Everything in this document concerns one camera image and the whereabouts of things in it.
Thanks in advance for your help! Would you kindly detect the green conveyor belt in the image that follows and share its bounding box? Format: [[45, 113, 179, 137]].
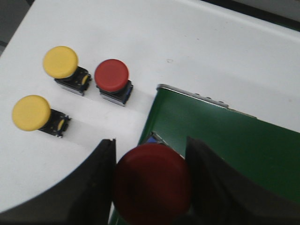
[[108, 83, 300, 225]]

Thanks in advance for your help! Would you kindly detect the red mushroom push button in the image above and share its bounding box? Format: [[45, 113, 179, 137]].
[[94, 59, 133, 106], [110, 132, 192, 225]]

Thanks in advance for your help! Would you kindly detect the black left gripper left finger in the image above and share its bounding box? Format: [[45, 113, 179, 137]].
[[0, 139, 116, 225]]

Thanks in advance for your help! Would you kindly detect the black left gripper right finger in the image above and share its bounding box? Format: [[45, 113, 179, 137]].
[[186, 137, 300, 225]]

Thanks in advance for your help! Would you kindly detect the yellow mushroom push button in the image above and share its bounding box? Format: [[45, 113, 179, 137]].
[[43, 46, 92, 96], [12, 95, 71, 138]]

